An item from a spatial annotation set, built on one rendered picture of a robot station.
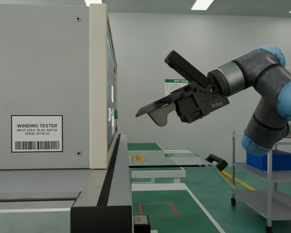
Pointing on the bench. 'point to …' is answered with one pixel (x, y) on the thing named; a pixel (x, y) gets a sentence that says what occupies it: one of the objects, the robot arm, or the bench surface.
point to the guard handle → (217, 162)
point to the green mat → (204, 223)
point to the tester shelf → (63, 198)
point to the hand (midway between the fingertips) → (139, 111)
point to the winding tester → (50, 87)
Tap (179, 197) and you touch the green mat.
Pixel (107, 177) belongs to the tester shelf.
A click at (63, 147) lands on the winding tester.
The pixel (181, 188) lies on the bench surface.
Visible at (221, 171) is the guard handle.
